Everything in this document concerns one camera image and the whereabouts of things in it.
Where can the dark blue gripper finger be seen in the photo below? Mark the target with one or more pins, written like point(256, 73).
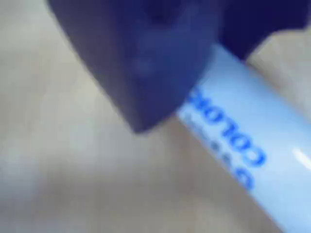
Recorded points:
point(126, 63)
point(257, 21)

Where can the blue capped white marker pen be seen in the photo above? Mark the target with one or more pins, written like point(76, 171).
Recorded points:
point(243, 121)

